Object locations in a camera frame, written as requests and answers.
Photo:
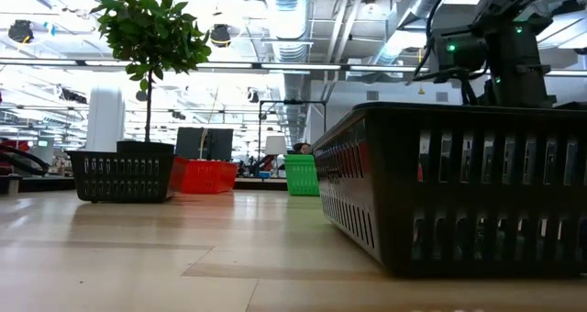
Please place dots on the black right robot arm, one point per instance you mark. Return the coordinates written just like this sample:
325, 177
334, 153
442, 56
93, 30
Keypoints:
518, 64

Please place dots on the dark computer monitor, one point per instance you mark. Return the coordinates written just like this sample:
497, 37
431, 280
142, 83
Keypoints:
188, 142

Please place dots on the ceiling light strip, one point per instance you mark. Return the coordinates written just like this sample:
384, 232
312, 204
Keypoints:
390, 69
36, 62
298, 66
229, 64
568, 73

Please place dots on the yellow hanging pendant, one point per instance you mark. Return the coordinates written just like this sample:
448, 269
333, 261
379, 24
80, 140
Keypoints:
421, 91

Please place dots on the black metal frame stand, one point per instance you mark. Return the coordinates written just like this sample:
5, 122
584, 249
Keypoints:
284, 102

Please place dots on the silver ribbed ceiling duct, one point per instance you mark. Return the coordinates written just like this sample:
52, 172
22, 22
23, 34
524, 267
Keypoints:
286, 9

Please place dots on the green exit sign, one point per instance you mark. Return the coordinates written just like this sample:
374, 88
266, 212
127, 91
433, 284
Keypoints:
43, 143

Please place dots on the grey metal post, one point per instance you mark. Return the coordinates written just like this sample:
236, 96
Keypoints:
11, 186

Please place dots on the white round column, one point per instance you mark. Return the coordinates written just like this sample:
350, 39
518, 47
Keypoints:
105, 119

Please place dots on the white thin rod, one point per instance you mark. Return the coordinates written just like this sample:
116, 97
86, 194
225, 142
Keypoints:
202, 147

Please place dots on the green leafy indoor tree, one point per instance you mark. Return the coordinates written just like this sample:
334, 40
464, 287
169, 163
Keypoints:
151, 32

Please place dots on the grey wall vent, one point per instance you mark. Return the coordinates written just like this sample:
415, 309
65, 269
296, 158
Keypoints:
441, 96
373, 95

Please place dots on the black plant pot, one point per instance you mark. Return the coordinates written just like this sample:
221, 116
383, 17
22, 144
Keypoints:
144, 147

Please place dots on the black plastic slotted basket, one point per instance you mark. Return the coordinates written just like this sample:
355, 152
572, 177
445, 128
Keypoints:
119, 192
394, 188

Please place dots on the red background machine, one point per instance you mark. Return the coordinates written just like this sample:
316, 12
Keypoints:
9, 146

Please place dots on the small blue object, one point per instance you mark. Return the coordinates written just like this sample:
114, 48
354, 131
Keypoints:
264, 174

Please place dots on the seated person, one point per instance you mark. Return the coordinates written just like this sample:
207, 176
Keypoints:
305, 148

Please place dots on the white shade table lamp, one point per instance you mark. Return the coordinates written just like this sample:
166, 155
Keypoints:
275, 145

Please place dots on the black ceiling fixture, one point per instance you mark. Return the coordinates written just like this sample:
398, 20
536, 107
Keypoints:
20, 31
221, 36

